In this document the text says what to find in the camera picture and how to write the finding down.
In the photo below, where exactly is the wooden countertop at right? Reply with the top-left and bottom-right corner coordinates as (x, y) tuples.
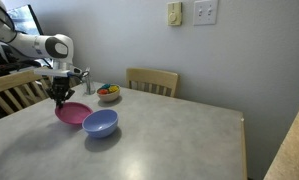
(263, 111), (299, 180)

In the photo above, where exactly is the dark monitor screen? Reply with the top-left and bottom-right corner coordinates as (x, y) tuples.
(7, 4), (43, 35)

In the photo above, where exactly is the cream bowl with colourful balls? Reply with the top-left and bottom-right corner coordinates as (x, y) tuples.
(97, 84), (120, 102)

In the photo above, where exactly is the wooden chair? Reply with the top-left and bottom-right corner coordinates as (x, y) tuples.
(0, 70), (51, 115)
(126, 68), (179, 97)

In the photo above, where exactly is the clear glass vase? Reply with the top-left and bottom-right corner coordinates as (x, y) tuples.
(82, 67), (95, 95)

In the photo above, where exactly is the white double light switch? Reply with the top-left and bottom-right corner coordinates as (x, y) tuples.
(193, 0), (218, 26)

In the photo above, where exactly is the pink plastic plate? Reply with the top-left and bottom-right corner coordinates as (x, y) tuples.
(55, 102), (93, 125)

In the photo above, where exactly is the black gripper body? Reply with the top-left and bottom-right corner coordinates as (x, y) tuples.
(52, 77), (69, 99)

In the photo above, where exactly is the wooden chair at far side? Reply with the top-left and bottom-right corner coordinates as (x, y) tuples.
(126, 68), (179, 97)

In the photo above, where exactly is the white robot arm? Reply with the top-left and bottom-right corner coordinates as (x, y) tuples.
(0, 0), (74, 107)

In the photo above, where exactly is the cream wall thermostat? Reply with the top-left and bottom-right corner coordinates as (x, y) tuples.
(167, 2), (182, 26)

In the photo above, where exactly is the lavender plastic bowl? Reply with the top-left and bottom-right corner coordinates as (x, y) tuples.
(82, 109), (118, 138)

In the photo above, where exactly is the wooden chair at left side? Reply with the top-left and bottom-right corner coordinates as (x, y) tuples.
(0, 70), (51, 115)

